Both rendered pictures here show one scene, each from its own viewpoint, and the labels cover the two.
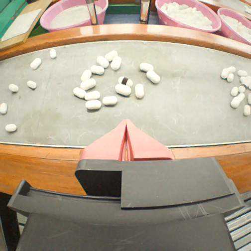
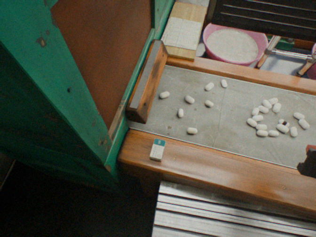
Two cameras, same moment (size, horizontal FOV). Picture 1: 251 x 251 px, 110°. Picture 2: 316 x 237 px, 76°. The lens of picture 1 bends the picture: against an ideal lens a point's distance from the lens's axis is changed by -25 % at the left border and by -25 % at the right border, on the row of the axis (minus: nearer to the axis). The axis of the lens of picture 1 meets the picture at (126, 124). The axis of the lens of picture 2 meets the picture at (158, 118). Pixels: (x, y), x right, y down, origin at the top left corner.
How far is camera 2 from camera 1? 0.56 m
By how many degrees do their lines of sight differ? 15
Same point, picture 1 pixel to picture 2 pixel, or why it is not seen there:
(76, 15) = (233, 45)
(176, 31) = not seen: outside the picture
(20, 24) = (181, 33)
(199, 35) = not seen: outside the picture
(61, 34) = (231, 68)
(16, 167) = (205, 160)
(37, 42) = (209, 67)
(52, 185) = (237, 176)
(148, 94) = (298, 135)
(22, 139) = (202, 142)
